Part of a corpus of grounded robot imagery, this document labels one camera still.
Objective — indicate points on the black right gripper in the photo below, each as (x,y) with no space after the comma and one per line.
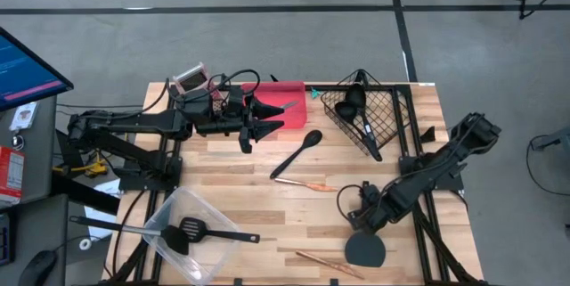
(383,210)

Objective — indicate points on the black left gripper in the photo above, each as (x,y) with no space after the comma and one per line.
(231,121)

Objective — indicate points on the metal table knife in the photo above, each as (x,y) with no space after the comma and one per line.
(289,105)

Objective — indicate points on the black plastic spoon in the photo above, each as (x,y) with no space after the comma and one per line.
(311,138)

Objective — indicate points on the black plastic ladle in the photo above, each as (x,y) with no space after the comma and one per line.
(345,112)

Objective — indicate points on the black slotted turner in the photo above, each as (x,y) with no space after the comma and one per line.
(191,229)

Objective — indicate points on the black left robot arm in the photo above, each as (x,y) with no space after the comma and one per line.
(133,123)

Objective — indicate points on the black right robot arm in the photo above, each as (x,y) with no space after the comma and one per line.
(441,161)

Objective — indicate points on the red plastic cutting board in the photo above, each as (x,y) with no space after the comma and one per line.
(285,92)

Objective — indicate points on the wooden stick utensil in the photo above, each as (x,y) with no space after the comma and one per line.
(329,264)

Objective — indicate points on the small teal clip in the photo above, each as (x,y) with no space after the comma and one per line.
(315,93)

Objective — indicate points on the copper coloured table knife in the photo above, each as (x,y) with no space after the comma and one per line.
(320,186)

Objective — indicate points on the pink framed small screen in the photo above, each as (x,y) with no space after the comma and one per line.
(191,80)

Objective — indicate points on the black plastic wedge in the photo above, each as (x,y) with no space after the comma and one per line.
(429,136)

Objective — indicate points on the clear plastic container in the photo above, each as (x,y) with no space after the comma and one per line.
(209,259)

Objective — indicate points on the yellow clamp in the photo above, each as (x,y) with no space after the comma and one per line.
(93,169)

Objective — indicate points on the white tape roll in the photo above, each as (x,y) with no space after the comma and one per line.
(80,244)

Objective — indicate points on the grey desk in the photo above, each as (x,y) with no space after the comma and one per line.
(40,165)

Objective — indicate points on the white ID badge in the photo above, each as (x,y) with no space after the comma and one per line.
(24,116)

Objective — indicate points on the computer monitor blue screen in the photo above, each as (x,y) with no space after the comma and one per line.
(26,76)

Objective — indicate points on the red cardboard box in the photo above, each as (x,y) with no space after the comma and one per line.
(11,174)

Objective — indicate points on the black computer mouse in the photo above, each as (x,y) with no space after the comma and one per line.
(38,270)

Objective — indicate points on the black keyboard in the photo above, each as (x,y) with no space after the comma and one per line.
(3,241)

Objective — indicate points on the black aluminium rig frame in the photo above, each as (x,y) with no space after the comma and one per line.
(399,134)

